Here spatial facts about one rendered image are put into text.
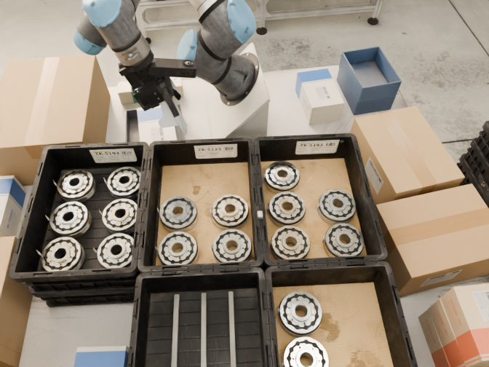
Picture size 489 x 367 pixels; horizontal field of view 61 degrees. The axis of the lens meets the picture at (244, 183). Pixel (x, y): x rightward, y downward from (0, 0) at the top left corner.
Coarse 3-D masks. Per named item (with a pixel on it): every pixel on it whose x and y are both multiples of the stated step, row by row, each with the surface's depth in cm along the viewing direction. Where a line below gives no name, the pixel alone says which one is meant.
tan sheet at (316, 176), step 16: (288, 160) 127; (304, 160) 127; (320, 160) 127; (336, 160) 127; (304, 176) 124; (320, 176) 124; (336, 176) 124; (304, 192) 120; (320, 192) 120; (288, 208) 117; (272, 224) 115; (304, 224) 115; (320, 224) 115; (352, 224) 115; (320, 240) 112; (272, 256) 109; (320, 256) 109
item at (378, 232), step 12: (360, 156) 115; (360, 168) 113; (264, 204) 107; (372, 204) 107; (264, 216) 105; (372, 216) 105; (264, 228) 104; (264, 240) 101; (264, 252) 99; (384, 252) 99; (264, 264) 99; (276, 264) 97; (288, 264) 97; (300, 264) 98
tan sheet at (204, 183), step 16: (176, 176) 124; (192, 176) 124; (208, 176) 124; (224, 176) 124; (240, 176) 124; (176, 192) 120; (192, 192) 120; (208, 192) 120; (224, 192) 120; (240, 192) 120; (160, 208) 117; (208, 208) 117; (160, 224) 115; (208, 224) 115; (160, 240) 112; (208, 240) 112; (208, 256) 109
